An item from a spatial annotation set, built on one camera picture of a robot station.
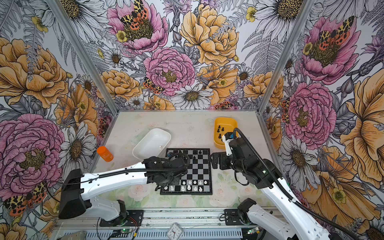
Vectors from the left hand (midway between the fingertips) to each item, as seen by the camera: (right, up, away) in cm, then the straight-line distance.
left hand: (171, 183), depth 75 cm
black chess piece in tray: (+29, +27, +37) cm, 54 cm away
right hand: (+23, +12, -6) cm, 26 cm away
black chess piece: (+31, +25, +34) cm, 53 cm away
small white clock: (+3, -20, -6) cm, 21 cm away
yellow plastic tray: (+31, +28, +36) cm, 55 cm away
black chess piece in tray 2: (+28, +24, +34) cm, 50 cm away
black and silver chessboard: (+13, -3, +10) cm, 17 cm away
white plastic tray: (-17, +15, +26) cm, 35 cm away
